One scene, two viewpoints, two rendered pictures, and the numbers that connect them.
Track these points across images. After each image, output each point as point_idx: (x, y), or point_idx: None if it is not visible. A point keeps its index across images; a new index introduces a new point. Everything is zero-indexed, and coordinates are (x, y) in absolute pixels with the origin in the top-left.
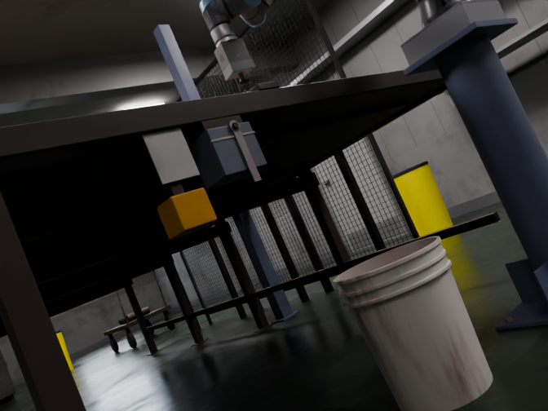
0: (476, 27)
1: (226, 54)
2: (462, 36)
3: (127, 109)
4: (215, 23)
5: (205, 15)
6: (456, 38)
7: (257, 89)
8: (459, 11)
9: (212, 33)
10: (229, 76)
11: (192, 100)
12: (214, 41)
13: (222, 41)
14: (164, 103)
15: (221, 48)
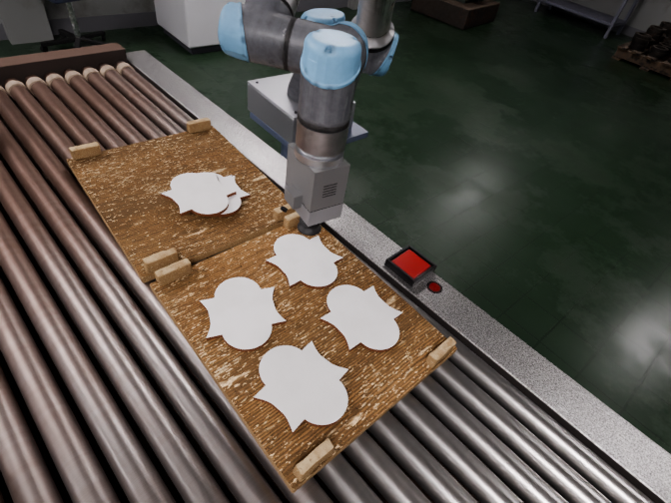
0: (366, 137)
1: (344, 188)
2: (356, 140)
3: (619, 415)
4: (349, 118)
5: (345, 92)
6: (352, 140)
7: (432, 270)
8: (351, 110)
9: (337, 137)
10: (322, 222)
11: (527, 344)
12: (327, 152)
13: (347, 163)
14: (566, 374)
15: (342, 176)
